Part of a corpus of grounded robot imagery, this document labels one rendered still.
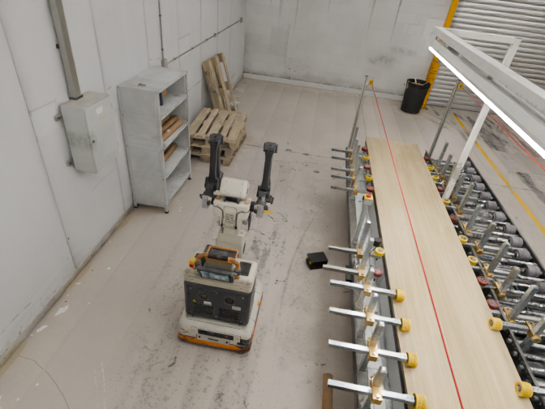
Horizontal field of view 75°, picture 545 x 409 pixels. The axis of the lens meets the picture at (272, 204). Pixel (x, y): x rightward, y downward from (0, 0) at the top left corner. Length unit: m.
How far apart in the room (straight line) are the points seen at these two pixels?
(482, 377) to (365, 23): 8.51
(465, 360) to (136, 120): 3.65
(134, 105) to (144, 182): 0.96
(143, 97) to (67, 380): 2.65
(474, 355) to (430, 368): 0.34
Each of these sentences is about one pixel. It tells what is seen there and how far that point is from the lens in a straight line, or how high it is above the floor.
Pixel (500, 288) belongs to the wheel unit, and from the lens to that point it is 3.35.
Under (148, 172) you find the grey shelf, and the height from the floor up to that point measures 0.57.
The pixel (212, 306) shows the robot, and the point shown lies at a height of 0.47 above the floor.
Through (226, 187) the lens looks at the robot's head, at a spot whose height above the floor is 1.34.
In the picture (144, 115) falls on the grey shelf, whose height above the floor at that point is 1.27.
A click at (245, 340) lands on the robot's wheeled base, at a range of 3.13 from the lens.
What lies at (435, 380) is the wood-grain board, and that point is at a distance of 2.49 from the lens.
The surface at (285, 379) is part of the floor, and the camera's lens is 3.25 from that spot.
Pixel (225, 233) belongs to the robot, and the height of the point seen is 0.92.
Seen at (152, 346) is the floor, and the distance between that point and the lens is 3.42.
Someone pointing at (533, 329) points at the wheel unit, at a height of 0.98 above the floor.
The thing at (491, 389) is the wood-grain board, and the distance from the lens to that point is 2.64.
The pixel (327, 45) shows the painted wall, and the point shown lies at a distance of 9.97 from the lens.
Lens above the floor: 2.81
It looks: 35 degrees down
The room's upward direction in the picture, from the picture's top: 7 degrees clockwise
